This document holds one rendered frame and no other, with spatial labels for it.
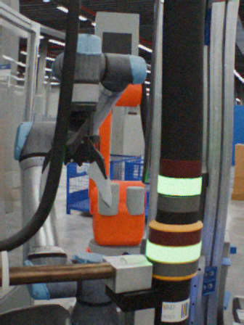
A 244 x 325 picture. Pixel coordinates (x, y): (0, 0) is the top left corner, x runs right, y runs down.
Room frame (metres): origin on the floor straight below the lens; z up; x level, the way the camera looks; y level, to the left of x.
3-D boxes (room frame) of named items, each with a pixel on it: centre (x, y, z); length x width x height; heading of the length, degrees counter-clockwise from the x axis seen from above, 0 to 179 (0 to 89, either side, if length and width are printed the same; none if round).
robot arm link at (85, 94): (0.90, 0.09, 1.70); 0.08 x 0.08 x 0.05
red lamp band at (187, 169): (0.33, -0.05, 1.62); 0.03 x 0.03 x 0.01
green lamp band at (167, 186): (0.33, -0.05, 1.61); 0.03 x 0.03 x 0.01
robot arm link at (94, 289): (1.18, 0.06, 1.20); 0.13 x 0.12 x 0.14; 112
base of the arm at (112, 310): (1.18, 0.06, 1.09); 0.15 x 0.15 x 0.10
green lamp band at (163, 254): (0.33, -0.05, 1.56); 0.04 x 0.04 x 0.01
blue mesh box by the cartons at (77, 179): (7.78, 0.25, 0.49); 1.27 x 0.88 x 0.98; 158
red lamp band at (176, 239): (0.33, -0.05, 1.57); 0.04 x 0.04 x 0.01
